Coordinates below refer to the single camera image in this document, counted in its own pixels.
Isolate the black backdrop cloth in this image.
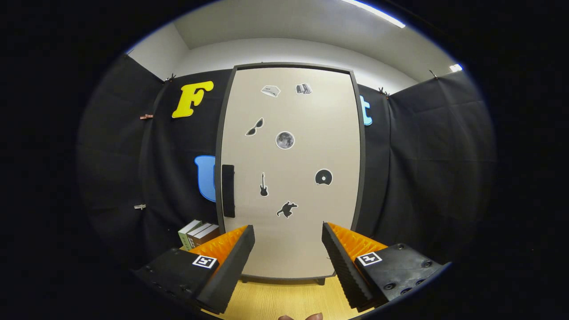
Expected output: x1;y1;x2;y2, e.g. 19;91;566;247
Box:
76;53;497;267

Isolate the green spine book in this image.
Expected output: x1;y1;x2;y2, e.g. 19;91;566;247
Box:
178;220;203;250

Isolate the long ceiling light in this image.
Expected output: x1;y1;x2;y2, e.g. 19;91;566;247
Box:
342;0;406;28

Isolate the black door handle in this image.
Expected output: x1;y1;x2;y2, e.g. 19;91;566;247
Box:
221;164;236;218

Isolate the beige cabinet door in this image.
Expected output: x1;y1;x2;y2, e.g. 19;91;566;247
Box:
221;68;361;280

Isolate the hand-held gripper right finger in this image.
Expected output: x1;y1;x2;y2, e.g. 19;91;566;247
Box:
321;221;450;312

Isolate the grey cabinet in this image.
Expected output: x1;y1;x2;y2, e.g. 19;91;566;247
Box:
215;62;366;285

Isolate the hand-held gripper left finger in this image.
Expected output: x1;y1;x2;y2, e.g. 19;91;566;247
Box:
133;224;256;315

